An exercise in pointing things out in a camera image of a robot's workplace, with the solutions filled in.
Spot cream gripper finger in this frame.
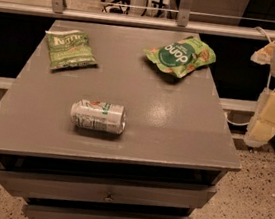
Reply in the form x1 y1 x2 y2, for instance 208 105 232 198
243 88 275 148
250 41 275 65

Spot green rice chip bag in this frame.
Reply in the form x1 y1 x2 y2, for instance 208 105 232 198
144 36 216 79

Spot white green soda can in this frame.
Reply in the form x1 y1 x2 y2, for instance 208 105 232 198
70 99 126 134

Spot grey metal railing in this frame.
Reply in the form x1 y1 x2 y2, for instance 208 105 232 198
0 0 275 40

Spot green snack bag white top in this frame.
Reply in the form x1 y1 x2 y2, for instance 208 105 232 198
45 30 97 70

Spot white cable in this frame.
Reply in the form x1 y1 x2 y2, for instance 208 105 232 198
252 25 275 45

